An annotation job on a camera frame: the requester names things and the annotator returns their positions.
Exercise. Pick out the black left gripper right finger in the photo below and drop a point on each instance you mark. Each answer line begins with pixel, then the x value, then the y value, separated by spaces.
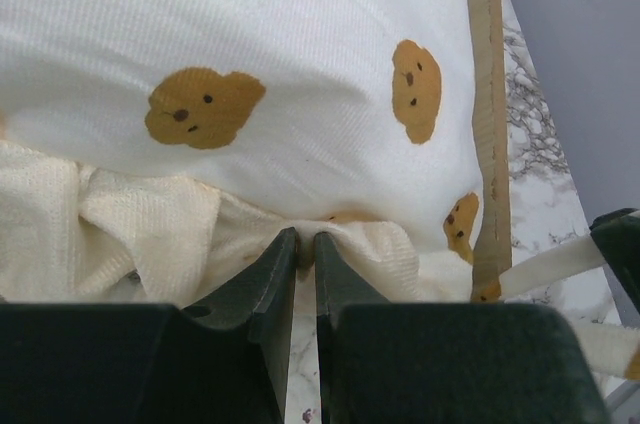
pixel 384 362

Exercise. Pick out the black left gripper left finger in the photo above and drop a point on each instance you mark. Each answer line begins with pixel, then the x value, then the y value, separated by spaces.
pixel 223 359

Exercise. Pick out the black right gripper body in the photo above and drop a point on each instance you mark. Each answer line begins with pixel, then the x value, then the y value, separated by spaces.
pixel 616 235

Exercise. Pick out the wooden pet bed frame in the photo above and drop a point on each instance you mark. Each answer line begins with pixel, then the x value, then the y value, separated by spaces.
pixel 493 248

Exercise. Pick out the large bear print cushion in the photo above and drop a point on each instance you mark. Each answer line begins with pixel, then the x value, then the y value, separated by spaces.
pixel 152 149

